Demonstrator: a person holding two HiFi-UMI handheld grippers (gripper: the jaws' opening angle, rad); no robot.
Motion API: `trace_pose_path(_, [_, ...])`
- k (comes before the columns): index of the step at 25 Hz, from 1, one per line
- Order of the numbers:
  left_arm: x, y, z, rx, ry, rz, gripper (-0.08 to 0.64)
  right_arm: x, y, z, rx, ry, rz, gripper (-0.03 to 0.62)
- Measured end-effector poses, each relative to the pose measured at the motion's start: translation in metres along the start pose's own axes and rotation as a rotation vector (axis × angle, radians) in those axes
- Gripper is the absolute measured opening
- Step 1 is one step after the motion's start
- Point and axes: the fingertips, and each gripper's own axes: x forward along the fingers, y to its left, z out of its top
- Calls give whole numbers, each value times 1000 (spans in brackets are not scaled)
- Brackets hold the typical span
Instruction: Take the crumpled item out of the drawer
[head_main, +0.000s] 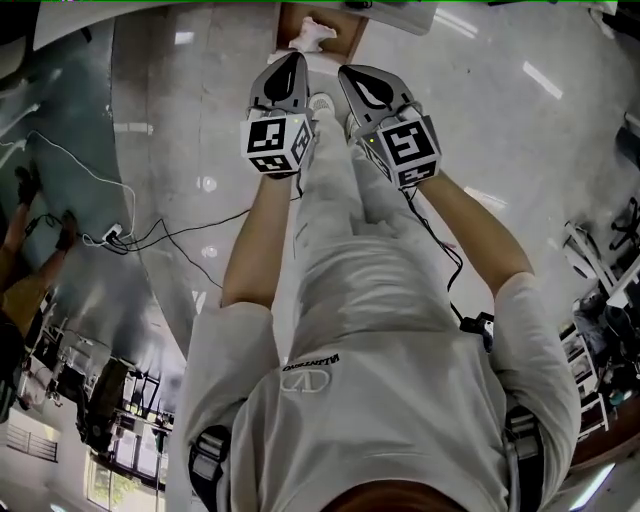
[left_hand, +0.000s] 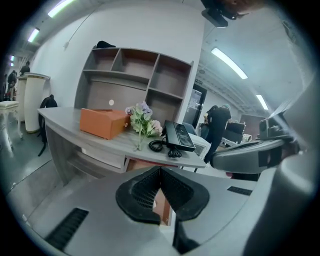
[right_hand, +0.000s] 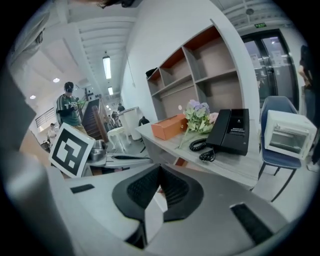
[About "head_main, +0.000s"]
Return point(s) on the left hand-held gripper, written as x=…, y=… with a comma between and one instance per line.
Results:
x=267, y=137

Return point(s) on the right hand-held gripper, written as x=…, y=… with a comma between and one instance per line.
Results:
x=410, y=145

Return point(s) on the wooden drawer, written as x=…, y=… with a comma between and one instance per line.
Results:
x=345, y=32

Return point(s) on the person's right forearm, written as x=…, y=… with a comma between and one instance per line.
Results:
x=480, y=235

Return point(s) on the person's left forearm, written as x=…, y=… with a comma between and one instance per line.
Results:
x=255, y=250

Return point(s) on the person's right white shoe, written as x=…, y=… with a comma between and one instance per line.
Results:
x=351, y=126

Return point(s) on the person's white shoe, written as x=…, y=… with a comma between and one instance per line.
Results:
x=351, y=126
x=322, y=103

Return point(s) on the person's left white shoe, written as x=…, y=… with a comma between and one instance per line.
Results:
x=322, y=103

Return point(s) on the person's white trousers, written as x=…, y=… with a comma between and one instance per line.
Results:
x=350, y=240

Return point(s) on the white power strip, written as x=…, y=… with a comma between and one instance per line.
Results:
x=113, y=234

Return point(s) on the black hip device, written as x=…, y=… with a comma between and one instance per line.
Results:
x=477, y=324

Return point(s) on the black office chair base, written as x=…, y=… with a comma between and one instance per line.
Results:
x=627, y=225

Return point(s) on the person's white t-shirt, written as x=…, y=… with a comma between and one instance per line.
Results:
x=380, y=415

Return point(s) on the metal shelf rack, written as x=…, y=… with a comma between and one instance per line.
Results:
x=585, y=380

